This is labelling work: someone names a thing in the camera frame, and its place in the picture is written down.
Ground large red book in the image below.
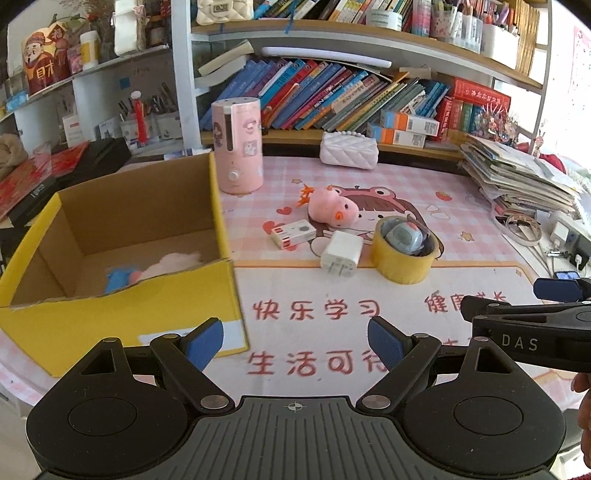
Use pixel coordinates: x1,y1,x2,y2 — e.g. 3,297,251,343
449,76,512,112

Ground yellow cardboard box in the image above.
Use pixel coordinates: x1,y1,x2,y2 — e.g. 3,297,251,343
0,152,250,379

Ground red tassel pen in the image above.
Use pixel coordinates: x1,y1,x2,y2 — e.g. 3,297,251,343
130,91,149,144

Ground pink printed desk mat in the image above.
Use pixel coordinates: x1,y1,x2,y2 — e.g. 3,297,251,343
0,154,587,416

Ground row of upright shelf books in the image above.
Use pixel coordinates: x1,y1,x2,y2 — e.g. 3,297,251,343
254,0,416,29

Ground flat lying grey books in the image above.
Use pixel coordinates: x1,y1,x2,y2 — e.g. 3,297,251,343
194,39,256,89

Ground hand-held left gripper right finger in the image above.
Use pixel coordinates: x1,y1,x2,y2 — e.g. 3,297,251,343
355,316,515,415

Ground white charger plug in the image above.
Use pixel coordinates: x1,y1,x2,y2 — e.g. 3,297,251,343
320,231,357,278

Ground white power strip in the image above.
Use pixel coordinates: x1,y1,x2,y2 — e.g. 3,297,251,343
547,211,591,271

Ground cream quilted handbag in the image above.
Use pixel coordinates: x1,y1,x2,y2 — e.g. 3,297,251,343
196,0,254,27

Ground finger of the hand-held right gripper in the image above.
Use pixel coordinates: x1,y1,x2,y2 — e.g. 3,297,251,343
533,277,591,302
461,295,591,320

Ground white quilted purse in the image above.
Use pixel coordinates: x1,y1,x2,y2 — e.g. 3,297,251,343
320,130,380,171

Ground person's right hand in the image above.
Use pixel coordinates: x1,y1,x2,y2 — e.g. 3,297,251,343
573,371,591,468

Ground white round jar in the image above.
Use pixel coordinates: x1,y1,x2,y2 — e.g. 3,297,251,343
367,9,403,31

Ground blue plush toy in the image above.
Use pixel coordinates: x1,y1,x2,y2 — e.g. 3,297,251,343
105,269,142,294

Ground white long slim case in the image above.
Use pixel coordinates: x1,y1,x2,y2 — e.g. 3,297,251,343
261,45,393,71

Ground white side shelf unit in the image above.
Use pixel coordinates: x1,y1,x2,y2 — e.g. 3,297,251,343
0,44,183,155

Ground pink chick plush toy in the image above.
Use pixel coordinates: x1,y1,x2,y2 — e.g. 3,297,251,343
299,185,361,226

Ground fortune god paper decoration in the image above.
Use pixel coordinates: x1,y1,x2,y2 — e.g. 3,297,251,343
23,21,73,96

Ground white bookshelf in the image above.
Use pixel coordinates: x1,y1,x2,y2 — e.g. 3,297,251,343
171,0,555,162

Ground red folders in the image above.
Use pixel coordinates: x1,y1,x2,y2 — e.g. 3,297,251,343
0,141,90,221

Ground colourful beaded headdress ornament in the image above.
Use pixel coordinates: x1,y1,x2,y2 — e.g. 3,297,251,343
475,104,521,141

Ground clear desk pen holder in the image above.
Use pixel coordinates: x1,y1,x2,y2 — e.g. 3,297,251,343
117,83,183,154

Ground orange blue white carton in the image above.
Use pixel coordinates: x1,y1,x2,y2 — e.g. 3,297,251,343
367,122,426,149
379,110,440,137

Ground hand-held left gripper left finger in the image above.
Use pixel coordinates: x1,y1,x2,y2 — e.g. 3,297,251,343
78,318,236,415

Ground blue grey round gadget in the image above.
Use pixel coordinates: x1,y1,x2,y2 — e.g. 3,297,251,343
384,220,426,256

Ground clear tape roll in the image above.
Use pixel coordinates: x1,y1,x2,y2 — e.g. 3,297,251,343
505,215,544,246

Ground row of pen cups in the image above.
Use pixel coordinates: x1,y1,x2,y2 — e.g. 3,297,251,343
413,0,522,70

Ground black flat case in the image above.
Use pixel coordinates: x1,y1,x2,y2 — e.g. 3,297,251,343
9,137,133,227

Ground pale pink plush toy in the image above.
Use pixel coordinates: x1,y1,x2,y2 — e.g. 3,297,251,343
139,251,206,280

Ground stack of papers and booklets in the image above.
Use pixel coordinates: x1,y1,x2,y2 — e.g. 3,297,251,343
459,134,585,219

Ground pink cylindrical humidifier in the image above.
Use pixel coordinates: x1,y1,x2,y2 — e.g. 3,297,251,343
211,97,265,195

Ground yellow tape roll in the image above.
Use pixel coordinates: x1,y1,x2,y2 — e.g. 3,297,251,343
372,215,440,284

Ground white cup yellow band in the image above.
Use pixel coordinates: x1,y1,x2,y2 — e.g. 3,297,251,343
79,30,101,73

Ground small white red box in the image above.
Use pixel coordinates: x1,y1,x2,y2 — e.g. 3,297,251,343
270,220,318,250

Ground row of leaning books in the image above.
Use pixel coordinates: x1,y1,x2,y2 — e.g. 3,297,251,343
199,58,451,133

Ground white bag pink bow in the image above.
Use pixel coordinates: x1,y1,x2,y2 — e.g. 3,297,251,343
113,0,149,57

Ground red thick dictionary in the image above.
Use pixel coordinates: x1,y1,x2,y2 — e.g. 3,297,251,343
436,96,465,141

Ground small white carton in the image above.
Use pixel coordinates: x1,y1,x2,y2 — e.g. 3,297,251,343
62,113,88,145

